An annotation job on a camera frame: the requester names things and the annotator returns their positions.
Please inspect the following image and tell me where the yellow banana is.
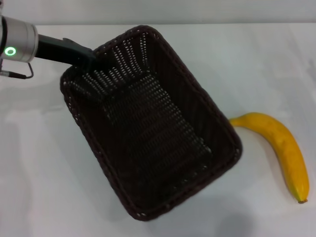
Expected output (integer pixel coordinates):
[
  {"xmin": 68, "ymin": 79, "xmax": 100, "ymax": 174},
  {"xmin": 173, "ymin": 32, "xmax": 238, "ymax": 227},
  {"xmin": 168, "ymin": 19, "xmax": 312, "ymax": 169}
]
[{"xmin": 229, "ymin": 112, "xmax": 310, "ymax": 204}]

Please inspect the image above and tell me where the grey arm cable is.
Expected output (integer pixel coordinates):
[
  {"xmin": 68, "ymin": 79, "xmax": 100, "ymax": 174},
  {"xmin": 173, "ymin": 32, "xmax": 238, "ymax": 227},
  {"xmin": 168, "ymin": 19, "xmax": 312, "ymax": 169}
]
[{"xmin": 0, "ymin": 62, "xmax": 34, "ymax": 80}]

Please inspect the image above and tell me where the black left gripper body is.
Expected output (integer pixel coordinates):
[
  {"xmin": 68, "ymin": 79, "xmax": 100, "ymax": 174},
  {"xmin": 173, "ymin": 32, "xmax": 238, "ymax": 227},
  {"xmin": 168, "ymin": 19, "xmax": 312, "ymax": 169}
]
[{"xmin": 36, "ymin": 34, "xmax": 80, "ymax": 67}]

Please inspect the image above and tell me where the dark brown woven basket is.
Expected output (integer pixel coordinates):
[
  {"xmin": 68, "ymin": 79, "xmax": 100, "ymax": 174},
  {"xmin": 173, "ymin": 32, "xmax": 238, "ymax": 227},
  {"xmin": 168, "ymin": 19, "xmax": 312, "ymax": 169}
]
[{"xmin": 60, "ymin": 25, "xmax": 243, "ymax": 222}]

